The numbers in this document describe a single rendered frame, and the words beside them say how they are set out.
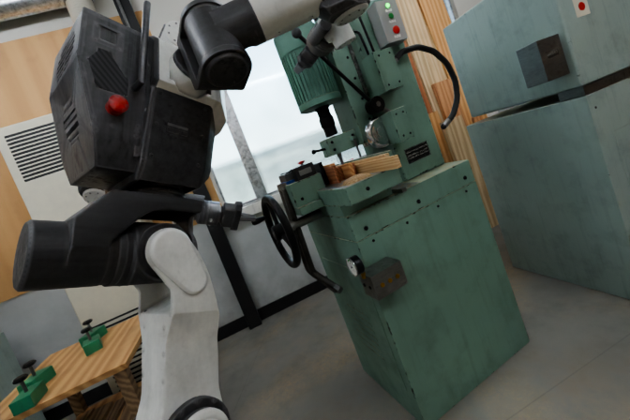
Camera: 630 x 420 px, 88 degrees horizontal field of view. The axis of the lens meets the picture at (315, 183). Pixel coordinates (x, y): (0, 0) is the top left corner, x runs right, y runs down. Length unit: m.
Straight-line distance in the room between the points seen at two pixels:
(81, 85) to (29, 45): 2.25
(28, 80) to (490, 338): 2.96
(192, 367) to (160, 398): 0.07
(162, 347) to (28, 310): 2.24
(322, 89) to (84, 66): 0.79
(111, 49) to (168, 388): 0.63
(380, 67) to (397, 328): 0.92
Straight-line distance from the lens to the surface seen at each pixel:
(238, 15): 0.68
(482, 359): 1.55
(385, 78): 1.28
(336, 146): 1.29
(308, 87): 1.27
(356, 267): 1.04
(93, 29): 0.76
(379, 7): 1.41
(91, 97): 0.70
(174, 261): 0.69
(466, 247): 1.40
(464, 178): 1.39
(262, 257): 2.60
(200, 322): 0.74
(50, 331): 2.93
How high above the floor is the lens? 1.03
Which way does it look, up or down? 5 degrees down
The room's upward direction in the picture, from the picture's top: 21 degrees counter-clockwise
